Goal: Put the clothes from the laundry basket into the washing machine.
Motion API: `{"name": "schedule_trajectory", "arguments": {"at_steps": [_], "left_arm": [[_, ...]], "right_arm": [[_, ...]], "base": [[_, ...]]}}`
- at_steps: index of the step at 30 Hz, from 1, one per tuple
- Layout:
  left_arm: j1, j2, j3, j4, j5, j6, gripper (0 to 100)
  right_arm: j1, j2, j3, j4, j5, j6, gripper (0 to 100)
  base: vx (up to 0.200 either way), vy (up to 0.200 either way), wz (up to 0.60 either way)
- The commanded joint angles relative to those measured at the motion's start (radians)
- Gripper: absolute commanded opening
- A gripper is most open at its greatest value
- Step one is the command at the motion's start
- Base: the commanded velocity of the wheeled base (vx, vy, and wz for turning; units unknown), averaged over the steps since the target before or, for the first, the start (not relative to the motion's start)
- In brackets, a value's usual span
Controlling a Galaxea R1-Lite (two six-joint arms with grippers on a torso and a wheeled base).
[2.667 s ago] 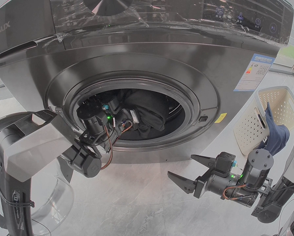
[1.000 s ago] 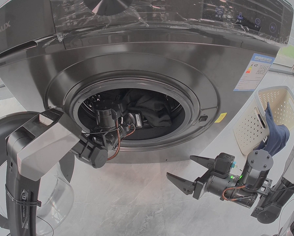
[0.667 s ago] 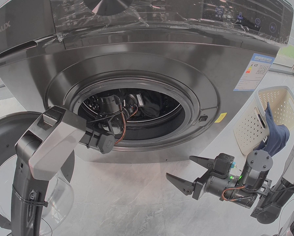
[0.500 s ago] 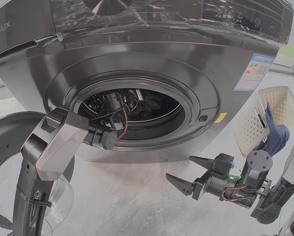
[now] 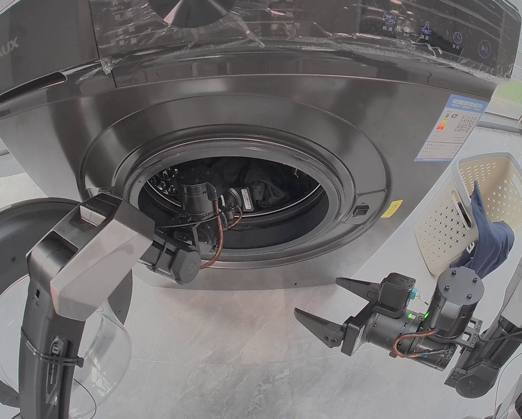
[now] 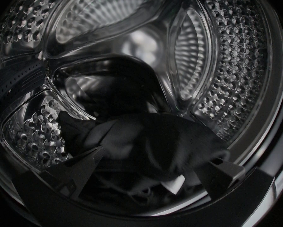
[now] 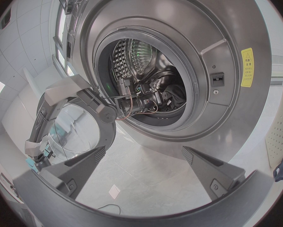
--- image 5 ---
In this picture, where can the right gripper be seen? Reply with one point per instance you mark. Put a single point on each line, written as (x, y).
(378, 332)

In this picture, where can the window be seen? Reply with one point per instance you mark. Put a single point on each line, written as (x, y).
(520, 81)

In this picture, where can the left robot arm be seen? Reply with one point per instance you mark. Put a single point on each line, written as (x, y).
(95, 229)

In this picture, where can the dark blue T-shirt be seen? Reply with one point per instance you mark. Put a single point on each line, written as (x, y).
(488, 238)

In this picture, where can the grey washing machine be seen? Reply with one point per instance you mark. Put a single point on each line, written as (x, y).
(261, 107)

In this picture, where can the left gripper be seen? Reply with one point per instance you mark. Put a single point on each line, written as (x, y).
(247, 199)

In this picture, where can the cream laundry basket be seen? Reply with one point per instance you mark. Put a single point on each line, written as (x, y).
(496, 181)

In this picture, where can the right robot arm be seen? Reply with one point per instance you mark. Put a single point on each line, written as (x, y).
(459, 299)

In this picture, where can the heap of dark clothes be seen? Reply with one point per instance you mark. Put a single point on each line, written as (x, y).
(282, 188)

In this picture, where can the washing machine door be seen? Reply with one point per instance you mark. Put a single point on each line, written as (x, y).
(7, 242)

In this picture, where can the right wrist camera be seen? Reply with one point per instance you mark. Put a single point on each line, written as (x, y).
(396, 295)

